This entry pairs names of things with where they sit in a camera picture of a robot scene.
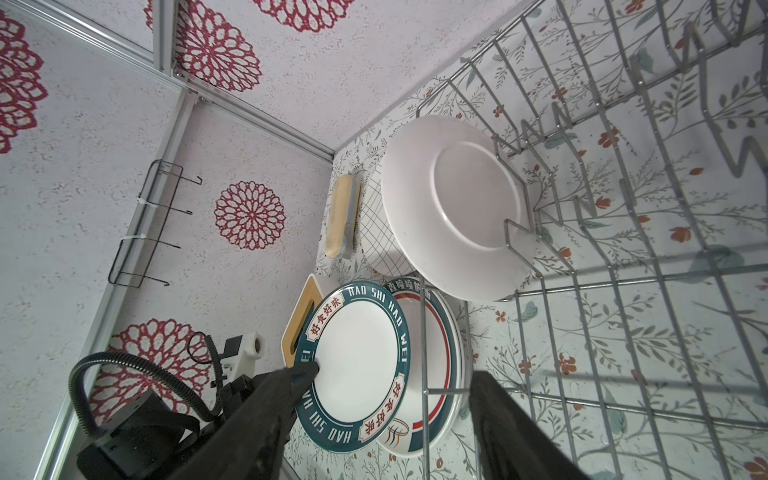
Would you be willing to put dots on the yellow wooden tray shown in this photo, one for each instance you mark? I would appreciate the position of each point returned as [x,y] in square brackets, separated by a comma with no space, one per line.
[315,289]

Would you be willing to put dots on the tan oblong sponge block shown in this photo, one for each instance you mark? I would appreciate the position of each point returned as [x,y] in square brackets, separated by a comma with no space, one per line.
[342,217]

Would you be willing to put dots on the metal wire dish rack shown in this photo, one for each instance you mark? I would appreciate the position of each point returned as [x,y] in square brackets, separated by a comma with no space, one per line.
[638,129]

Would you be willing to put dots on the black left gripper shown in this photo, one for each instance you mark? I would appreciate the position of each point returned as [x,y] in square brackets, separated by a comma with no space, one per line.
[238,361]

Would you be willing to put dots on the white blue grid plate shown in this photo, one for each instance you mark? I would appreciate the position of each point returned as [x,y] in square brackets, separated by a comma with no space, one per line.
[376,239]

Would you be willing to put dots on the green rimmed plate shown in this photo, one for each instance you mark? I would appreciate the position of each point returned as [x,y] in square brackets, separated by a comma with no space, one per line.
[437,361]
[457,213]
[359,338]

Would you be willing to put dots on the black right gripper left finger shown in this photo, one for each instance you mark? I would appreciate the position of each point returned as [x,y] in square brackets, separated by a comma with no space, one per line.
[250,445]

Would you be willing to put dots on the black wire wall basket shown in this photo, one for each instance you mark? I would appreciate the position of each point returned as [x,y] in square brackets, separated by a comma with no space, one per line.
[155,203]

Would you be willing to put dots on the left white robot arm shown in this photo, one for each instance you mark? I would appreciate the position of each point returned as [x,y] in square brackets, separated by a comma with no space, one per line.
[146,438]

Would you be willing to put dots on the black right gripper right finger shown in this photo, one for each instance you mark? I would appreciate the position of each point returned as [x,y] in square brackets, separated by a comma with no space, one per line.
[511,445]

